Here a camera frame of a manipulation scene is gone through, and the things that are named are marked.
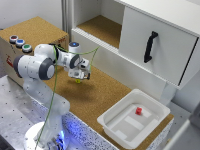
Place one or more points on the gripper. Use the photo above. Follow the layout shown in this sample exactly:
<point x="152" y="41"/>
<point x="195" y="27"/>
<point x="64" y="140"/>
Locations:
<point x="79" y="72"/>

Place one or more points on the yellow block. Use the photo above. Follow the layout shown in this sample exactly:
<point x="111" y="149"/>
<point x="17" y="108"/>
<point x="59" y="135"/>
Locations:
<point x="77" y="80"/>

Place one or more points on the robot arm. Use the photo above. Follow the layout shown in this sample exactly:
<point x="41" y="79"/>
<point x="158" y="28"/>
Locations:
<point x="35" y="68"/>

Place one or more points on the pink block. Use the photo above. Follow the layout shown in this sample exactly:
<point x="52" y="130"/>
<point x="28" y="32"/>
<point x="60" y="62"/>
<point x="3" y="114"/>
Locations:
<point x="138" y="111"/>

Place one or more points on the white cabinet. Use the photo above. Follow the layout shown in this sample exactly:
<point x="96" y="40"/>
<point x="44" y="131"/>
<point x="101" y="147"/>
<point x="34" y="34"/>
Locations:
<point x="110" y="36"/>

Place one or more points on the green button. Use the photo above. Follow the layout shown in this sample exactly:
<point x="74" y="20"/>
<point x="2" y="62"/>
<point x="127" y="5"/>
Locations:
<point x="26" y="47"/>

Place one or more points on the wooden drawer box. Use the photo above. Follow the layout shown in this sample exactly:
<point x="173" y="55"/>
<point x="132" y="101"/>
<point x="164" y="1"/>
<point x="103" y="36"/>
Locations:
<point x="31" y="33"/>

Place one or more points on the blue button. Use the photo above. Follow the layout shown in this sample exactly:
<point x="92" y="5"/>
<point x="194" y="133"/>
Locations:
<point x="20" y="42"/>

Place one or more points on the white plastic box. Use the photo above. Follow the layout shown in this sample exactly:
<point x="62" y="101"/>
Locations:
<point x="133" y="118"/>

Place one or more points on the red button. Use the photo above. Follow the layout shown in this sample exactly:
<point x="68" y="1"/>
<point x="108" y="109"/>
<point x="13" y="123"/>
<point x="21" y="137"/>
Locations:
<point x="13" y="38"/>

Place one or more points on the white sliding door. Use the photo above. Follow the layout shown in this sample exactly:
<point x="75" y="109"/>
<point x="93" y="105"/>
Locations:
<point x="156" y="43"/>

